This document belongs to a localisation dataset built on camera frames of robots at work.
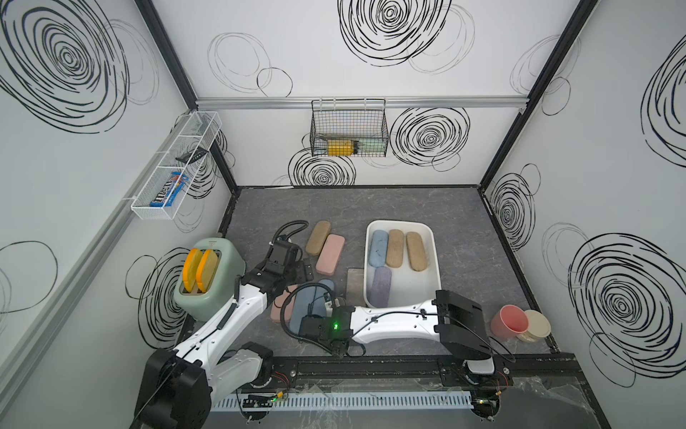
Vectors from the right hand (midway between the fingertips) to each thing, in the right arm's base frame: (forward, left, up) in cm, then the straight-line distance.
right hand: (335, 336), depth 78 cm
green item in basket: (+51, -10, +31) cm, 60 cm away
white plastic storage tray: (+17, -24, -4) cm, 30 cm away
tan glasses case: (+28, -28, +1) cm, 39 cm away
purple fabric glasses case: (+14, -14, 0) cm, 20 cm away
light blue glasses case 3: (+29, -14, 0) cm, 32 cm away
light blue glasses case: (+6, +12, 0) cm, 13 cm away
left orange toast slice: (+11, +38, +20) cm, 44 cm away
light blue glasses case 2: (+11, +7, +1) cm, 13 cm away
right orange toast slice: (+11, +35, +19) cm, 41 cm away
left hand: (+18, +13, +7) cm, 23 cm away
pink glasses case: (+28, +3, 0) cm, 28 cm away
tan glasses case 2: (+30, -20, +1) cm, 36 cm away
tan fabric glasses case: (+35, +9, 0) cm, 36 cm away
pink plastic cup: (+5, -52, +1) cm, 53 cm away
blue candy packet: (+25, +44, +33) cm, 61 cm away
